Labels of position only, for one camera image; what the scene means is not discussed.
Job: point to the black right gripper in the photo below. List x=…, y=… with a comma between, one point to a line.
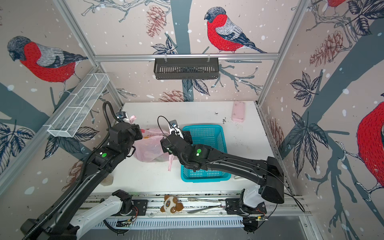
x=165, y=141

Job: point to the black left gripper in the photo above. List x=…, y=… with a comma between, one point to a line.
x=136, y=129

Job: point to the pink plastic bag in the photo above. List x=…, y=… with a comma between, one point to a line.
x=149, y=149

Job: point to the teal plastic basket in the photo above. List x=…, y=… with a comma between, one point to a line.
x=213, y=136

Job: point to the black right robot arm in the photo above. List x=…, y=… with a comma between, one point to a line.
x=268, y=173

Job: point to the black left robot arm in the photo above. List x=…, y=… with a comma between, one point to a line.
x=57, y=222

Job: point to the small glass jar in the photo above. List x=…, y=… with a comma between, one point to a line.
x=107, y=181

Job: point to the metal tongs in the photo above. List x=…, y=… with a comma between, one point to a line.
x=214, y=204

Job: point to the brown white plush toy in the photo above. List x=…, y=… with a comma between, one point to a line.
x=171, y=205

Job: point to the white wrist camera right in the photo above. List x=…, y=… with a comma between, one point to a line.
x=174, y=129

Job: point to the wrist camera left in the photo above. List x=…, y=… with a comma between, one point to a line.
x=122, y=117

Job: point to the white wire mesh shelf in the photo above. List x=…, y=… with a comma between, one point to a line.
x=81, y=102

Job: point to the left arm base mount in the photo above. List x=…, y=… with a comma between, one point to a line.
x=133, y=208

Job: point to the black hanging wire basket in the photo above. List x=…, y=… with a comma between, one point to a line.
x=186, y=69

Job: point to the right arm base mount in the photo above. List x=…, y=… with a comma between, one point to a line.
x=235, y=206

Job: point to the horizontal aluminium frame bar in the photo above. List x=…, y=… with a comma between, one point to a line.
x=149, y=58

